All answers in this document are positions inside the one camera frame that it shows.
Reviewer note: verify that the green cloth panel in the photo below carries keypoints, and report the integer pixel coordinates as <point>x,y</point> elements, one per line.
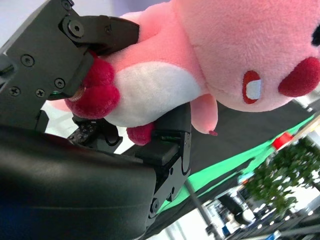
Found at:
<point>225,170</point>

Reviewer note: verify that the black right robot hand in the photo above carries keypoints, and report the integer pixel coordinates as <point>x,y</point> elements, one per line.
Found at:
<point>62,180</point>

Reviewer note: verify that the red box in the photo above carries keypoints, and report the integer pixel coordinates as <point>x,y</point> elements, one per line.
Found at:
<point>282,141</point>

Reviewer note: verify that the pink plush doll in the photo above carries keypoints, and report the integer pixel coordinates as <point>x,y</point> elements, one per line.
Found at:
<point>225,50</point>

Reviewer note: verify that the green leafy plant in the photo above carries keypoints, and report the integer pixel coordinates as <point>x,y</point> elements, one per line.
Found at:
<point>287,175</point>

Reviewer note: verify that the black backdrop cloth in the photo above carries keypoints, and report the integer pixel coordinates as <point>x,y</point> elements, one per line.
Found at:
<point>237,132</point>

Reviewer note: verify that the grey metal pole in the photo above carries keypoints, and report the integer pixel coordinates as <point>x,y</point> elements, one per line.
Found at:
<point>198,203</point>

